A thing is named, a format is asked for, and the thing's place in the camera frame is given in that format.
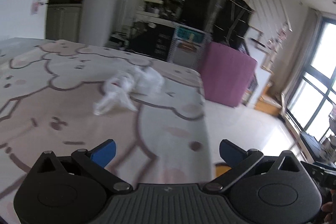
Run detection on white plastic bag red print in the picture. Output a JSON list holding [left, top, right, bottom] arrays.
[[93, 68, 137, 115]]

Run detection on white tissue paper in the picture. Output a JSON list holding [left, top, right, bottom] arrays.
[[128, 67, 165, 96]]

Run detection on purple cushioned ottoman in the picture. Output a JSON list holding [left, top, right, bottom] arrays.
[[199, 42, 257, 107]]

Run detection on cartoon cat play mat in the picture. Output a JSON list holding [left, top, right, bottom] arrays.
[[0, 37, 214, 200]]

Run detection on toy oven cardboard playset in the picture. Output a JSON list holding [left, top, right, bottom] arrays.
[[167, 24, 207, 70]]

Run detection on black chalkboard sign cabinet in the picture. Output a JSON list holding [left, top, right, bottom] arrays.
[[128, 22, 175, 61]]

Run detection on black hanging cloth rack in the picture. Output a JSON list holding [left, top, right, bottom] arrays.
[[212, 0, 254, 50]]

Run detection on white kitchen cabinet doors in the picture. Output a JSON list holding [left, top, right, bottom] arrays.
[[46, 4, 81, 42]]

